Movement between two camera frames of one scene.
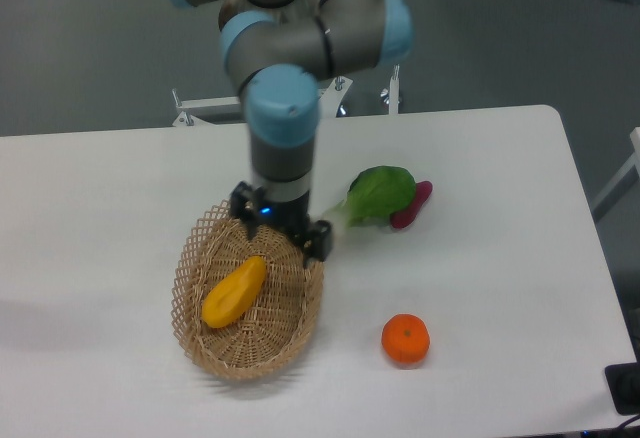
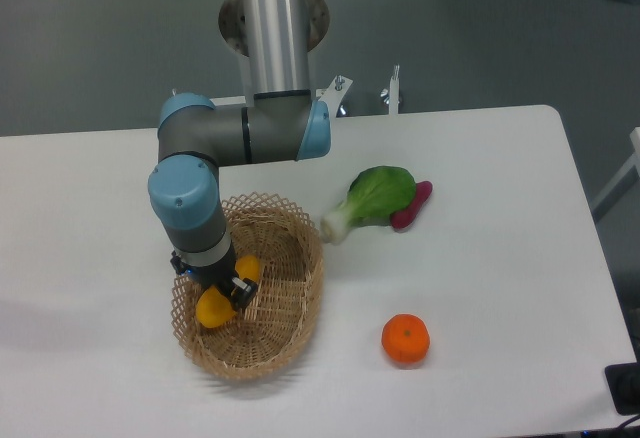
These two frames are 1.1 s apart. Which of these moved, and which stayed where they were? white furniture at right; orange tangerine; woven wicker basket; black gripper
Moved: black gripper
Stayed: woven wicker basket; orange tangerine; white furniture at right
